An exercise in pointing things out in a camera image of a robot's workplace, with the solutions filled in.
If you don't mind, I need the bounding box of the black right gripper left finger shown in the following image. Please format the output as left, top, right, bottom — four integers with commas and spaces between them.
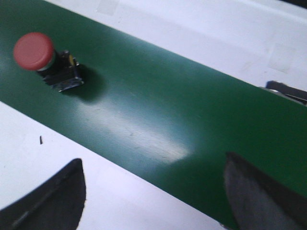
0, 159, 86, 230

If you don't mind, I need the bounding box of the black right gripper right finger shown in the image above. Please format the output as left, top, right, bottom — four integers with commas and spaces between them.
224, 152, 307, 230

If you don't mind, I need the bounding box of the aluminium conveyor frame rail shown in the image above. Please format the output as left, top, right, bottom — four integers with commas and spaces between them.
264, 80, 307, 106

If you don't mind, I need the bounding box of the green conveyor belt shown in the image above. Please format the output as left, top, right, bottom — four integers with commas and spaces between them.
0, 0, 307, 229

